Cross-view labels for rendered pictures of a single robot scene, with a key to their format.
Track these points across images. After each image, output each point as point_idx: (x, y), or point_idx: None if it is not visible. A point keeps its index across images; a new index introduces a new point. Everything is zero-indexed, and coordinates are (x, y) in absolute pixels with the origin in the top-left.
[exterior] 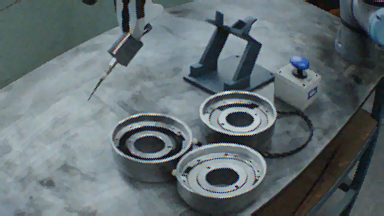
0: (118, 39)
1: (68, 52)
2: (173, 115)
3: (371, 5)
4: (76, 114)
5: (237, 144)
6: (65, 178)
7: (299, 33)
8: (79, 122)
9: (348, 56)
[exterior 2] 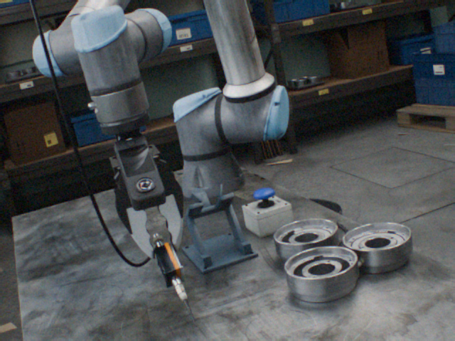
0: (162, 257)
1: None
2: (259, 278)
3: (264, 96)
4: (219, 334)
5: (336, 240)
6: (345, 337)
7: (151, 215)
8: (237, 330)
9: (224, 188)
